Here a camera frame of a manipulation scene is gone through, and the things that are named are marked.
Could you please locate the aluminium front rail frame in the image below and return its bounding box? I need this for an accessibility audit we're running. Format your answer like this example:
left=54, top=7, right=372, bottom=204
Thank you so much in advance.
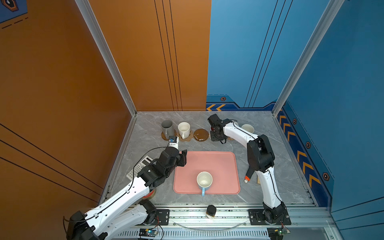
left=79, top=203, right=344, bottom=240

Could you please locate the red round tin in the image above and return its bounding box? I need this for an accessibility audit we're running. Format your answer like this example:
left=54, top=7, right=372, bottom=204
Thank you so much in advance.
left=142, top=189, right=156, bottom=199

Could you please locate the cork paw-shaped coaster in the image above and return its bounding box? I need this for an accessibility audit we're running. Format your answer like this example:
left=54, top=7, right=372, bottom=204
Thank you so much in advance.
left=177, top=130, right=194, bottom=142

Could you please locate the purple mug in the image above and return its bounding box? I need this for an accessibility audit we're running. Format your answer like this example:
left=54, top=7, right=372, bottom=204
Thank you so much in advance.
left=242, top=124, right=255, bottom=134

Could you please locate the pink plastic tray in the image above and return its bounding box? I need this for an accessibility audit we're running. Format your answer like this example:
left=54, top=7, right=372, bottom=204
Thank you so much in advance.
left=173, top=151, right=241, bottom=195

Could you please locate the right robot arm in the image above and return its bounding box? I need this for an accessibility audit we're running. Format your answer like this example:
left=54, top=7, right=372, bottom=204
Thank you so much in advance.
left=208, top=114, right=292, bottom=225

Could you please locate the plain brown round coaster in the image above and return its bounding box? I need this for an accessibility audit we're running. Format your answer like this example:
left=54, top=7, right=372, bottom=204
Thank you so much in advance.
left=161, top=131, right=177, bottom=141

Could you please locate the white mug blue handle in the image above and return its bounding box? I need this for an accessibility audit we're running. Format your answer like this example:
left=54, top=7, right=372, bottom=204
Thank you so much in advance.
left=197, top=172, right=213, bottom=197

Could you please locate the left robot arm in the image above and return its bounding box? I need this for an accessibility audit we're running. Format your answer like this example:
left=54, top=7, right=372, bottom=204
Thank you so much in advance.
left=66, top=147, right=188, bottom=240

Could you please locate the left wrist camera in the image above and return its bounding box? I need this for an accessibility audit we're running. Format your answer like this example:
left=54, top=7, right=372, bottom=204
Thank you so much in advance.
left=167, top=136, right=179, bottom=150

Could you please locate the left circuit board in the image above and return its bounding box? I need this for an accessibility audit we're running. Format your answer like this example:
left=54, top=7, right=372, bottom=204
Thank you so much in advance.
left=138, top=229, right=159, bottom=240

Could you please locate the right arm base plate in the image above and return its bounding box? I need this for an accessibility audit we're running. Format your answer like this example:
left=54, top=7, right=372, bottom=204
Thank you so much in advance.
left=248, top=209, right=292, bottom=226

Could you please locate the brown coaster with scratches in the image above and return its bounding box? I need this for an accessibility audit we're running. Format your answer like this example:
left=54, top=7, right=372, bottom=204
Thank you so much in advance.
left=194, top=129, right=210, bottom=142

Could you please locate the grey mug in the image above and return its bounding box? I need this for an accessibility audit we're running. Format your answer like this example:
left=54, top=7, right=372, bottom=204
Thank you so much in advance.
left=161, top=120, right=175, bottom=139

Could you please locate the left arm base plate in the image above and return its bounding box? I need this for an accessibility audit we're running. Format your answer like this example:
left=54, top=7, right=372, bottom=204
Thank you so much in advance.
left=141, top=209, right=170, bottom=226

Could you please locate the circuit board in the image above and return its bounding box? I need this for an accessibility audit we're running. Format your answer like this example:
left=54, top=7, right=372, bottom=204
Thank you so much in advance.
left=138, top=229, right=159, bottom=240
left=267, top=228, right=291, bottom=240

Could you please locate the right circuit board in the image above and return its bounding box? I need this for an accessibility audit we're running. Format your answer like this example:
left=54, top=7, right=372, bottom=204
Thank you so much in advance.
left=267, top=228, right=291, bottom=240

